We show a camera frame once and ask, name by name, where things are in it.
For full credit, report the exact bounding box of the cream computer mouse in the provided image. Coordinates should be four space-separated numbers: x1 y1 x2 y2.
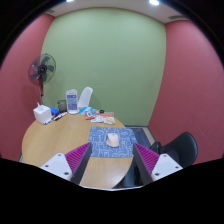
105 132 120 148

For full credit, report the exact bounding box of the black office chair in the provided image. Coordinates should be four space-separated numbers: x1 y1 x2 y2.
120 131 199 188

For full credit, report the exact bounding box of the snack packet with yellow picture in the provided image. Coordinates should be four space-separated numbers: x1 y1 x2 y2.
101 111 116 126

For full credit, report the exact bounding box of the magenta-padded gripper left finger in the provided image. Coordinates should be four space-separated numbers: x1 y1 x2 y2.
39 142 93 185

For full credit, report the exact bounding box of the dark mesh pen cup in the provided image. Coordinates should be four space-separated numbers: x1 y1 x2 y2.
56 99 68 113

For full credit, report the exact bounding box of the white plastic chair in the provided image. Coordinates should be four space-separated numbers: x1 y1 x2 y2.
77 86 94 109

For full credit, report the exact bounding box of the blue snack packet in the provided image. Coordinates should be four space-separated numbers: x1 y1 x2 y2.
78 106 96 115

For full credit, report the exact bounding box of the white and red snack packet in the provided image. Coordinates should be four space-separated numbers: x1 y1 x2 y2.
90 113 105 124

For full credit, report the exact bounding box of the white tissue box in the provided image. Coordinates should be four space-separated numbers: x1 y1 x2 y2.
32 102 53 125

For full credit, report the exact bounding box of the black standing fan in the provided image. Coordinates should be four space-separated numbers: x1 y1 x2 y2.
28 53 57 106

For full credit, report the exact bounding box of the blue-grey patterned mouse pad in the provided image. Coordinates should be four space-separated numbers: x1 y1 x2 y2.
87 126 138 159

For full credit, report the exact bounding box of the blue-grey floor mat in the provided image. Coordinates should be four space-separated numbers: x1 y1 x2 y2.
124 125 156 146

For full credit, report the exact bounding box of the small blue box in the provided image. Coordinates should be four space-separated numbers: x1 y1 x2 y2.
49 106 60 116

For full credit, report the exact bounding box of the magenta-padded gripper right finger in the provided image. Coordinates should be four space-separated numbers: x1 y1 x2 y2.
132 142 184 186

